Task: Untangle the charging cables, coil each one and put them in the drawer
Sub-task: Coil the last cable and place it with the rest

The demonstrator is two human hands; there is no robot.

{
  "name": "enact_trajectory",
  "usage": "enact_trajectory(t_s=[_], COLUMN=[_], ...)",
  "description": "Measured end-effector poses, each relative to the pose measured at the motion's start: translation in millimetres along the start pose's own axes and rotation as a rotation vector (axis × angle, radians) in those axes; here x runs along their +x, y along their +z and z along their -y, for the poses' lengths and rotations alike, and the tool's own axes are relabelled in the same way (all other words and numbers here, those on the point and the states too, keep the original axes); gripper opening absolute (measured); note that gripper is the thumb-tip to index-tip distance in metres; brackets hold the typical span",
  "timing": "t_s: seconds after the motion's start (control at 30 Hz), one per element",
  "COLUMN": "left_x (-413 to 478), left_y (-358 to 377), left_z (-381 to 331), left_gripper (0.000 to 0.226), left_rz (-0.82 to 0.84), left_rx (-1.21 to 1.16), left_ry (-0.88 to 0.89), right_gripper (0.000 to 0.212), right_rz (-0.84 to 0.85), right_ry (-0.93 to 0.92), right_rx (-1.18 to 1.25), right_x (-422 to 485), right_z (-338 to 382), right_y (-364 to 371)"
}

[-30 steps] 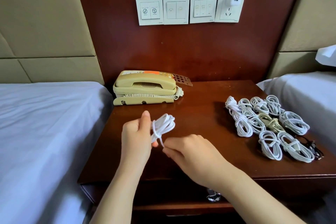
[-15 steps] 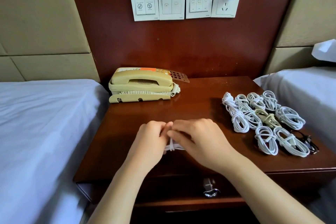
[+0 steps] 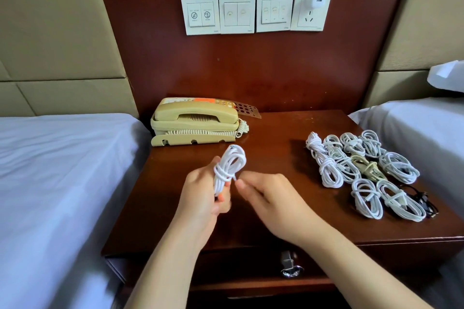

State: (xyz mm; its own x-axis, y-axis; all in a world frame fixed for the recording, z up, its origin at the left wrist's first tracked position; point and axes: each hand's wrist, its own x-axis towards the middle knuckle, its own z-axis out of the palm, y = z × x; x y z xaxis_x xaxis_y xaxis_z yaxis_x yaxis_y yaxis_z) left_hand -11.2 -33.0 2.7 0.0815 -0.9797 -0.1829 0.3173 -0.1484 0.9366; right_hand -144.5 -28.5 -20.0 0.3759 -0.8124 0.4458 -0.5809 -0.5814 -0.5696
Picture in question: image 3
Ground person's left hand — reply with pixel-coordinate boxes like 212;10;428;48
173;156;233;247

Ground person's right hand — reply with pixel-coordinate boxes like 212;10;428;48
234;169;329;246

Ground tangle of white cables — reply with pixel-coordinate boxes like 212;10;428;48
212;144;247;197

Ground dark wooden drawer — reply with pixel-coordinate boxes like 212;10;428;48
119;243;454;292

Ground cream cable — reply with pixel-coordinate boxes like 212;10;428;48
351;155;389;182

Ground thin black cable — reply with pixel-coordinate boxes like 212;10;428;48
413;189;440;218

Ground person's left forearm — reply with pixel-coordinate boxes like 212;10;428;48
125;233;207;309

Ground person's right forearm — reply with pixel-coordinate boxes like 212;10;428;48
304;220;435;309

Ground wooden nightstand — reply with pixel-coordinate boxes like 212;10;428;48
101;110;464;309

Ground left bed white sheet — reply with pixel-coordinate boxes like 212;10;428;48
0;113;152;309

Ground bed white sheet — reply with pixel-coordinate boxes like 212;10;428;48
348;97;464;309
0;113;152;309

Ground right bed white sheet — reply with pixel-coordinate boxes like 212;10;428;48
348;97;464;309

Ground white pillow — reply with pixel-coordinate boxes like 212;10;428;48
427;60;464;93

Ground beige padded headboard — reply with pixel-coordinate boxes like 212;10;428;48
362;0;464;108
0;0;139;118

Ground metal ring drawer handle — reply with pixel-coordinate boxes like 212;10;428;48
280;251;305;278

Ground beige corded telephone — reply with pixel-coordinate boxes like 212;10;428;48
151;97;262;147

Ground dark wooden wall panel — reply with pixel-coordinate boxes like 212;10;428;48
89;0;416;119

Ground white wall socket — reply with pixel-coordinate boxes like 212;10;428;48
290;0;334;31

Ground white double rocker wall switch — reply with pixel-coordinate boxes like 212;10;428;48
218;0;257;34

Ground white triple rocker wall switch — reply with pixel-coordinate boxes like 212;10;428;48
256;0;294;33

